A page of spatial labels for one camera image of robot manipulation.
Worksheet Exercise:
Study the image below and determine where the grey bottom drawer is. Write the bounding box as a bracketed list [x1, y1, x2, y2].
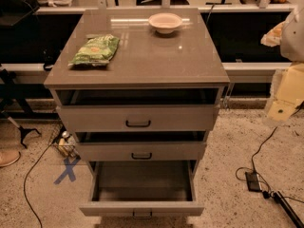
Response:
[80, 161, 203, 219]

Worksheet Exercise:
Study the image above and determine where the grey drawer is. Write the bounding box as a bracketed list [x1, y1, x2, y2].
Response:
[55, 88, 219, 132]
[76, 131, 206, 161]
[80, 161, 203, 219]

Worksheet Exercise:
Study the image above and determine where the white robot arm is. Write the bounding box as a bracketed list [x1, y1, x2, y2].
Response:
[260, 5, 304, 124]

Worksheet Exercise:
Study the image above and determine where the grey top drawer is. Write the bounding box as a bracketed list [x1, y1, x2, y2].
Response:
[55, 88, 219, 132]

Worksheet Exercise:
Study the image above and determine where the grey drawer cabinet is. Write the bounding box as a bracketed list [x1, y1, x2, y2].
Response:
[43, 7, 231, 228]

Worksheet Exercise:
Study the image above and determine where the grey middle drawer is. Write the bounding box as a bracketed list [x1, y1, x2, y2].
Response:
[76, 131, 206, 161]

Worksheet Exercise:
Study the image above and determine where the black power adapter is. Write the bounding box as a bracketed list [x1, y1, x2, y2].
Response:
[245, 172, 261, 192]

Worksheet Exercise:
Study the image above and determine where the black tube on floor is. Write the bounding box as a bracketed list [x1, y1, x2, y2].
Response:
[274, 191, 304, 228]

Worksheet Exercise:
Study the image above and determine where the white bowl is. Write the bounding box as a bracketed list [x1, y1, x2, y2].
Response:
[148, 13, 182, 34]

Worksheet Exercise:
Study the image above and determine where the green chip bag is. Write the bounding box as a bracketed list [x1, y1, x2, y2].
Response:
[69, 34, 120, 67]

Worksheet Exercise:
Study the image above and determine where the blue tape cross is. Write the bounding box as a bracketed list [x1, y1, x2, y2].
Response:
[54, 157, 81, 185]

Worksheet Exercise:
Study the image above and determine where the black tripod stand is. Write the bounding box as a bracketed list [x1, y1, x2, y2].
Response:
[0, 69, 41, 148]

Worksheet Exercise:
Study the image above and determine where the tan shoe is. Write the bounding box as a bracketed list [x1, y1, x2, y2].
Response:
[0, 150, 21, 167]

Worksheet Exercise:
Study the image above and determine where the wire basket with bottles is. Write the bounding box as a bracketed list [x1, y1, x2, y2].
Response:
[48, 124, 79, 158]

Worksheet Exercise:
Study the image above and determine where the black cable left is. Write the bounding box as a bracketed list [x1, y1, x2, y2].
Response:
[23, 133, 65, 228]

